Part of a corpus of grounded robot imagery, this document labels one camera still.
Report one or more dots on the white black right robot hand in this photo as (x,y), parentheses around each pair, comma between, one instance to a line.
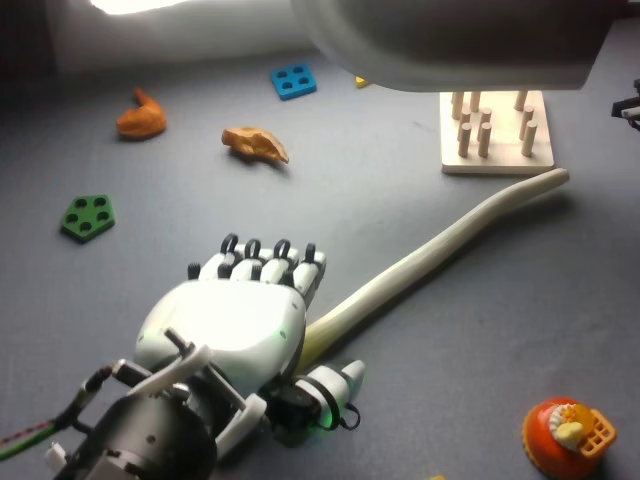
(627,106)

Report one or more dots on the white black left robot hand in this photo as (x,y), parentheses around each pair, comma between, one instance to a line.
(230,320)

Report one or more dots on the long white green leek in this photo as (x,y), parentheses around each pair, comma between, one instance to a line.
(425,255)

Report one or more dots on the wooden peg board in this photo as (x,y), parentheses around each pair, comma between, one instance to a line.
(500,160)

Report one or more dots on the green pentagon block with holes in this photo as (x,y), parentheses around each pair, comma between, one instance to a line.
(89,214)

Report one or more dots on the fried chicken piece toy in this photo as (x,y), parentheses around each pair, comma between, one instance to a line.
(255,142)

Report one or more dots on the fried chicken drumstick toy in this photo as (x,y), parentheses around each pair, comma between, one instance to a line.
(142,120)

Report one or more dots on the blue square block with holes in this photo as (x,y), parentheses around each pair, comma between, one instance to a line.
(294,81)

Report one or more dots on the yellow block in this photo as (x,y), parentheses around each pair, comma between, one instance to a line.
(361,82)

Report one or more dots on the orange cake toy with waffle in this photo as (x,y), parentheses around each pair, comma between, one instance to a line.
(545,430)

